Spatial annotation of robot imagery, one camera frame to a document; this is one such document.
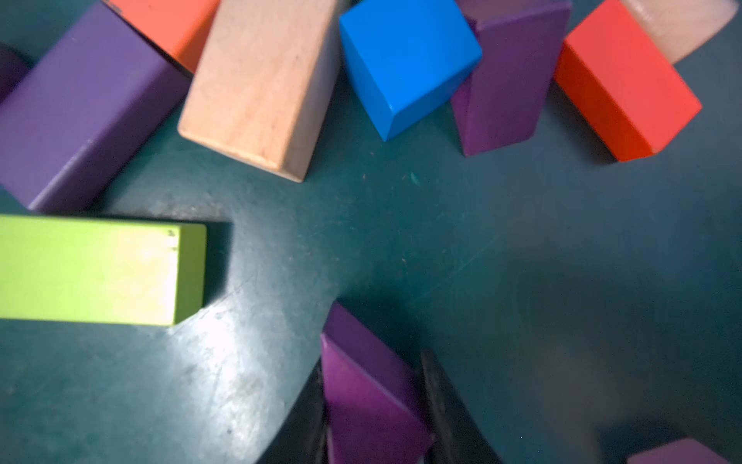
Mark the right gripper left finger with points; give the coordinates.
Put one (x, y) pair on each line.
(302, 438)

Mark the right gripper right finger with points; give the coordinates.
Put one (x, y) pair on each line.
(457, 438)

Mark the purple triangle prism block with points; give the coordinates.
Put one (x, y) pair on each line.
(375, 412)

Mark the purple long block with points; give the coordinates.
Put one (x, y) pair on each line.
(82, 112)

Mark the purple cube small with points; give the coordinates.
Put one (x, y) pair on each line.
(684, 451)

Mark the lime green bar block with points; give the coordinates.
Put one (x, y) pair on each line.
(101, 271)

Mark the purple block by blue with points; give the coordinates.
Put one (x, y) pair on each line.
(500, 102)

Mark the tan wooden block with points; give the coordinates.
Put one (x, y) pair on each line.
(261, 90)

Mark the blue cube block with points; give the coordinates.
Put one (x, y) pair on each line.
(405, 59)

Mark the red rectangular block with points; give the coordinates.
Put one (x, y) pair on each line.
(628, 92)

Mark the orange block left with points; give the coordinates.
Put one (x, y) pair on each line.
(179, 27)

